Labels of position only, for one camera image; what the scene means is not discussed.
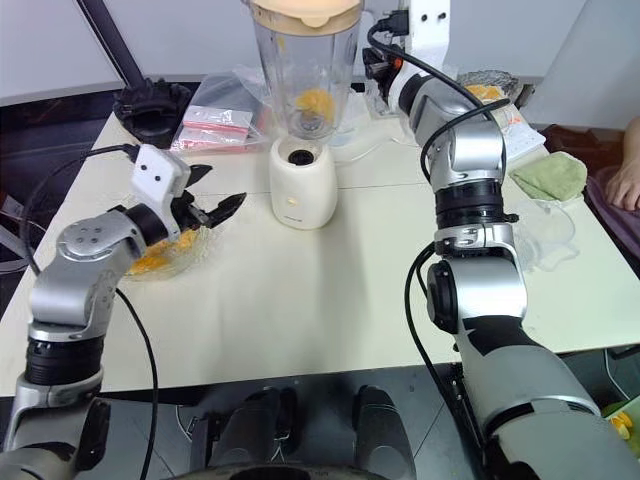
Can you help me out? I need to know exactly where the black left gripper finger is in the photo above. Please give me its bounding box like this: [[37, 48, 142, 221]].
[[206, 191, 248, 229], [185, 163, 214, 191]]

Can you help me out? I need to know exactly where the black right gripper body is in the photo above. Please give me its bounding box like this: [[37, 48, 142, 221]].
[[362, 45, 404, 94]]

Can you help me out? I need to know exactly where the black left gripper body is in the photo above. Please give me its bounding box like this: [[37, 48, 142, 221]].
[[171, 187, 214, 234]]

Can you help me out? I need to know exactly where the clear plastic blender jar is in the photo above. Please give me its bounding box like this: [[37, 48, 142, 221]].
[[249, 0, 365, 144]]

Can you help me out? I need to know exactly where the beige round blender lid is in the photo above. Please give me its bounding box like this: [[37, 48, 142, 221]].
[[249, 0, 365, 29]]

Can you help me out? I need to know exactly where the yellow food scrap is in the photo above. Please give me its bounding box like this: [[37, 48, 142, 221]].
[[611, 413, 635, 442]]

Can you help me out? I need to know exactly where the person's bare hand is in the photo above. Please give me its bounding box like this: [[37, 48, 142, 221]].
[[604, 115, 640, 211]]

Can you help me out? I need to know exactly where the wavy-rim clear glass bowl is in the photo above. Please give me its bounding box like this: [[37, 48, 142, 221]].
[[118, 199, 227, 284]]

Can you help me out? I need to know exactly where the zip bag with pink packets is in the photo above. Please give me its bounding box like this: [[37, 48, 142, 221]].
[[169, 74, 272, 154]]

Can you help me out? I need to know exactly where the white blender base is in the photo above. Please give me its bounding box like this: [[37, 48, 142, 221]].
[[269, 134, 338, 231]]

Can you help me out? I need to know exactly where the black plastic container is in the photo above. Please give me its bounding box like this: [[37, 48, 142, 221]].
[[112, 77, 194, 149]]

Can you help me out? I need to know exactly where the dark-rim glass bowl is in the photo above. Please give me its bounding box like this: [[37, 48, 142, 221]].
[[457, 70, 524, 109]]

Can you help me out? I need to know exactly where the black slanted pole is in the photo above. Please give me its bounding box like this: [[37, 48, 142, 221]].
[[74, 0, 147, 89]]

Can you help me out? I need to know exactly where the green folded cloth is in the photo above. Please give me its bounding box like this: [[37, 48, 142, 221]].
[[509, 152, 589, 204]]

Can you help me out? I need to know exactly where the clear plastic measuring cup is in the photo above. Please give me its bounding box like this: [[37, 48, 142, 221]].
[[514, 197, 582, 274]]

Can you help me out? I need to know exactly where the purple cloth garment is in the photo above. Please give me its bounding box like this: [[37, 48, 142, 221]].
[[583, 163, 640, 282]]

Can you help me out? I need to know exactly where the green tray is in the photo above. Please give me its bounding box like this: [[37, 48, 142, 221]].
[[601, 398, 640, 442]]

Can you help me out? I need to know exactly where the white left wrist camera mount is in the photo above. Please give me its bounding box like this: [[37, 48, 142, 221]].
[[130, 144, 192, 242]]

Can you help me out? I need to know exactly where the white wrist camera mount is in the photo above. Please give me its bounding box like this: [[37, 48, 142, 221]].
[[130, 144, 192, 242], [397, 0, 452, 64]]

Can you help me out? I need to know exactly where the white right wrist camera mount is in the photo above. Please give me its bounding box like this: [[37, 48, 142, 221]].
[[397, 0, 452, 64]]

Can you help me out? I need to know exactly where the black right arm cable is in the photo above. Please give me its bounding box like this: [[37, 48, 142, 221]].
[[367, 9, 512, 454]]

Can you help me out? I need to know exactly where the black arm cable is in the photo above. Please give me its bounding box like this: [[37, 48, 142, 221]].
[[367, 9, 512, 454], [21, 143, 162, 480]]

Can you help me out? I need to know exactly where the white power cord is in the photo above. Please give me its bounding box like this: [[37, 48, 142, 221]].
[[332, 133, 422, 164]]

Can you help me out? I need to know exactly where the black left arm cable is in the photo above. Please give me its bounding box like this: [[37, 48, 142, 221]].
[[21, 143, 162, 480]]

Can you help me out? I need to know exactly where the grey metal frame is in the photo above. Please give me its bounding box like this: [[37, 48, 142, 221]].
[[0, 195, 32, 274]]

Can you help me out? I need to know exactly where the black metal bracket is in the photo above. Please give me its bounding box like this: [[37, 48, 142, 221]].
[[191, 417, 222, 472]]

